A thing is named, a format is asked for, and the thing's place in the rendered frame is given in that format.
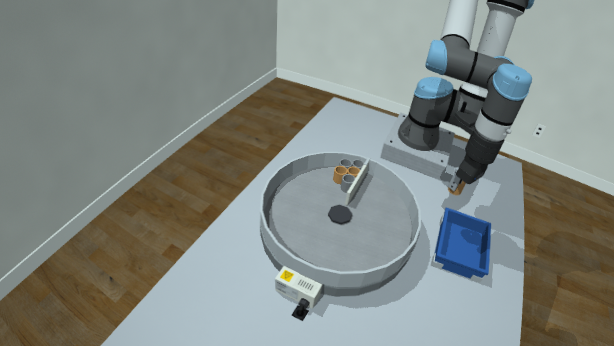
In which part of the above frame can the bronze bushing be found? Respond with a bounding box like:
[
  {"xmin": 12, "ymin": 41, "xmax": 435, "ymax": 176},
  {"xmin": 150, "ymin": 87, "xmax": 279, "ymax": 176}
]
[
  {"xmin": 333, "ymin": 166, "xmax": 347, "ymax": 184},
  {"xmin": 347, "ymin": 167, "xmax": 360, "ymax": 178},
  {"xmin": 448, "ymin": 181, "xmax": 466, "ymax": 195}
]

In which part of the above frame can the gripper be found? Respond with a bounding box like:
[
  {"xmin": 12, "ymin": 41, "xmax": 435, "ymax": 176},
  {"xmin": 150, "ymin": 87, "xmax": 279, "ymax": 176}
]
[{"xmin": 448, "ymin": 102, "xmax": 512, "ymax": 191}]

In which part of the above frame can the blue crate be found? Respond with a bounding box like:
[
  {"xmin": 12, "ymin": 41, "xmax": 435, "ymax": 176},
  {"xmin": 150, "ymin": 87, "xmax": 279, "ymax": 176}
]
[{"xmin": 431, "ymin": 207, "xmax": 491, "ymax": 283}]

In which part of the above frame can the grey metal bushing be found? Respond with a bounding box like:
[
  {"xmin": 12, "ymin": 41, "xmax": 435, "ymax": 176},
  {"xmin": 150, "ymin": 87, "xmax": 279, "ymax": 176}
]
[
  {"xmin": 340, "ymin": 174, "xmax": 355, "ymax": 193},
  {"xmin": 339, "ymin": 159, "xmax": 352, "ymax": 169},
  {"xmin": 352, "ymin": 159, "xmax": 364, "ymax": 170}
]

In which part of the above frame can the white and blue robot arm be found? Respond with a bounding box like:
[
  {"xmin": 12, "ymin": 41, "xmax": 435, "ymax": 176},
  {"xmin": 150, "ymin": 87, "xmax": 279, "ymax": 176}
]
[{"xmin": 398, "ymin": 0, "xmax": 534, "ymax": 151}]

